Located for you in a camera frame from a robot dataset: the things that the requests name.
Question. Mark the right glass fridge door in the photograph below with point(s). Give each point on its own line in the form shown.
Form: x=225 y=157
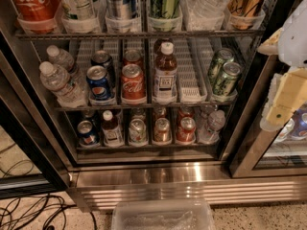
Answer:
x=260 y=153

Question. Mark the red can shelf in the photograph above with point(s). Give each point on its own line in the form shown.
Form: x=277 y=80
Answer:
x=133 y=56
x=186 y=130

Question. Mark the blue Pepsi can bottom shelf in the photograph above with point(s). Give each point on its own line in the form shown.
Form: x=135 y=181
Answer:
x=89 y=137

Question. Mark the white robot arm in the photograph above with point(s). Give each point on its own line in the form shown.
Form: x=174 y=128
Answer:
x=292 y=47

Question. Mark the large Coca-Cola bottle top shelf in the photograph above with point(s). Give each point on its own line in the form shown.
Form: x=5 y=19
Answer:
x=38 y=11

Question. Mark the brown tea bottle bottom shelf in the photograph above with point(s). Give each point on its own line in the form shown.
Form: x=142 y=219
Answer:
x=112 y=130

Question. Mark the water bottle top shelf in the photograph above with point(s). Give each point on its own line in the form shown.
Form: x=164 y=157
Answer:
x=207 y=0

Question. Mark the rear water bottle middle shelf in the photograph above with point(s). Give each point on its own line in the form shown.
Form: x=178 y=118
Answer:
x=63 y=58

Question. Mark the glass fridge door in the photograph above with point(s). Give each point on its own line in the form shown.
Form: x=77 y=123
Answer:
x=31 y=167
x=260 y=153

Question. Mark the gold can top shelf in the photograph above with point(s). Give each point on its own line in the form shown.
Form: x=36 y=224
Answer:
x=244 y=12

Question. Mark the green can top shelf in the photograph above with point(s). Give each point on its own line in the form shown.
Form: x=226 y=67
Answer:
x=164 y=13

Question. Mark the rear green can middle shelf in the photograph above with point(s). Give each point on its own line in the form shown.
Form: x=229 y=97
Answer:
x=219 y=59

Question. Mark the front Coca-Cola can middle shelf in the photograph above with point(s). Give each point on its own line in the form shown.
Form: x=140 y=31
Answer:
x=133 y=84

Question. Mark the brown can bottom shelf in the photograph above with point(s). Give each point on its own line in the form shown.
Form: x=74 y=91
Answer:
x=162 y=132

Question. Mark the clear water bottle bottom shelf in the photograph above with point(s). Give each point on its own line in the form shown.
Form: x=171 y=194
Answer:
x=210 y=129

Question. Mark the rear red can middle shelf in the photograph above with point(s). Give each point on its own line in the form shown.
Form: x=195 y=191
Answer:
x=133 y=56

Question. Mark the left glass fridge door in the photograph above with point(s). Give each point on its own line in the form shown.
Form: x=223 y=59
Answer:
x=31 y=167

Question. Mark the rear dark can middle shelf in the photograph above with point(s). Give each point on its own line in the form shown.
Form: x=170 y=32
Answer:
x=103 y=58

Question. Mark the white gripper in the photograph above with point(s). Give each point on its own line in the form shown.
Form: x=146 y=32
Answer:
x=294 y=45

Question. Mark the front Pepsi can middle shelf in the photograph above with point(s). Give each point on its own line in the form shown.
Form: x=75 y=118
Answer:
x=97 y=79

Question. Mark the red can bottom shelf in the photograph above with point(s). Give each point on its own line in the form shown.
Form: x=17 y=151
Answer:
x=186 y=130

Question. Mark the silver blue can top shelf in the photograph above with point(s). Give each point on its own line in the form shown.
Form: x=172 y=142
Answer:
x=122 y=9

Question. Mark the front water bottle middle shelf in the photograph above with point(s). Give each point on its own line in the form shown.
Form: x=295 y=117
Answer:
x=57 y=80

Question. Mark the tea bottle middle shelf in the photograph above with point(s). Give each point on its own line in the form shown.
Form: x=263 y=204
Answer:
x=165 y=73

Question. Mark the empty white shelf tray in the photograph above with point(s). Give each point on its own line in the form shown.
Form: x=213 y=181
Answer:
x=190 y=84

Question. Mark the green label bottle top shelf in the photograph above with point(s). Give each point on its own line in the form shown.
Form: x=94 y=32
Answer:
x=78 y=9

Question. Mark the silver green can bottom shelf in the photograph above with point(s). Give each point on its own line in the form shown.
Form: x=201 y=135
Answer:
x=138 y=133

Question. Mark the front green can middle shelf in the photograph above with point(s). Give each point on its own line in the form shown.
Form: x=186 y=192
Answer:
x=227 y=79

